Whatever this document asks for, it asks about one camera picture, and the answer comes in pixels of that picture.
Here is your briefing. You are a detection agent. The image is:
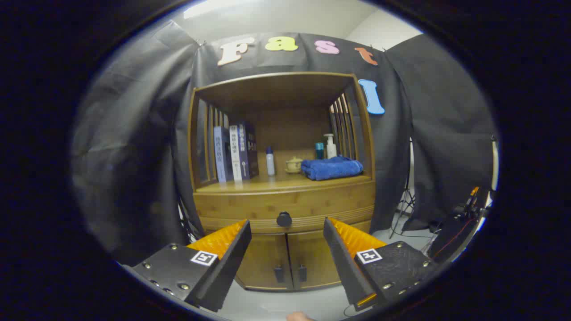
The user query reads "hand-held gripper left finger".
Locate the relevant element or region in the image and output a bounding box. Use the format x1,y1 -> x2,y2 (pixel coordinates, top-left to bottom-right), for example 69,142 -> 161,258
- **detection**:
129,218 -> 252,313

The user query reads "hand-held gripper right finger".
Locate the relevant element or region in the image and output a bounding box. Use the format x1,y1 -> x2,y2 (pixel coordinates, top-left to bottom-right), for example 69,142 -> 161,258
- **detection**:
323,217 -> 440,312

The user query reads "wooden drawer with black knob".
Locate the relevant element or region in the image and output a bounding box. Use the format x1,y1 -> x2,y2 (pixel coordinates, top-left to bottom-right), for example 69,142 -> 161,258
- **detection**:
193,181 -> 377,233

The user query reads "wooden cabinet door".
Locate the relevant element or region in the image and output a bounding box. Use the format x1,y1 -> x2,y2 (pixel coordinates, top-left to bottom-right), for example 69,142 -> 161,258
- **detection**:
234,233 -> 294,291
287,222 -> 372,289

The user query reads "wooden countertop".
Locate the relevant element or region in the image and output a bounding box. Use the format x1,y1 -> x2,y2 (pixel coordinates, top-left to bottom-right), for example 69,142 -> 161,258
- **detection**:
195,172 -> 373,193

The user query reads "wooden cabinet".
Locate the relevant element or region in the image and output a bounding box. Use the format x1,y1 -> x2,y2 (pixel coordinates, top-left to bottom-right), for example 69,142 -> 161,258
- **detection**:
187,71 -> 377,292

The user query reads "metal backdrop stand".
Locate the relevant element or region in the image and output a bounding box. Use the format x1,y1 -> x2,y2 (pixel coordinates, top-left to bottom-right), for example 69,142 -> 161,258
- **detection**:
178,196 -> 199,243

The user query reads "black tripod stand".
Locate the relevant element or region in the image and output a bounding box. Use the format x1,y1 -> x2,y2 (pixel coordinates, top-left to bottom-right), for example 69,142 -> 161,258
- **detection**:
389,138 -> 418,239

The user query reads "blue folded towel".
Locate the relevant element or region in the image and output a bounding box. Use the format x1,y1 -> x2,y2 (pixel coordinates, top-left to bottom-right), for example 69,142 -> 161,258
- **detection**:
301,156 -> 364,181

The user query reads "light blue book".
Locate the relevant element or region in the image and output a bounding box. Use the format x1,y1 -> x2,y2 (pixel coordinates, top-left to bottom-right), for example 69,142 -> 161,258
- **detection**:
213,126 -> 233,183

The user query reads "white spine book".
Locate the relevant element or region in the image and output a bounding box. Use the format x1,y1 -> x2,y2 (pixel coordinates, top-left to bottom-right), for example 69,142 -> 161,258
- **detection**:
229,125 -> 244,181

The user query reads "dark blue book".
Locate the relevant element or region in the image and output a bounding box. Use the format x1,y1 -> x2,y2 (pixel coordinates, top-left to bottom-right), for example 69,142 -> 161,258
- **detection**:
238,121 -> 260,180

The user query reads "white pole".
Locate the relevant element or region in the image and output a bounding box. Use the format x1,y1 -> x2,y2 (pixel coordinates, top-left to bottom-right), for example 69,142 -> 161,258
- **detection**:
490,136 -> 499,192

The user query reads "black device with wires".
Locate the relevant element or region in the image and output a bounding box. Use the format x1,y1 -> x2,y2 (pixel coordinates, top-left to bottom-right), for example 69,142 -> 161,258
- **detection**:
426,186 -> 491,263

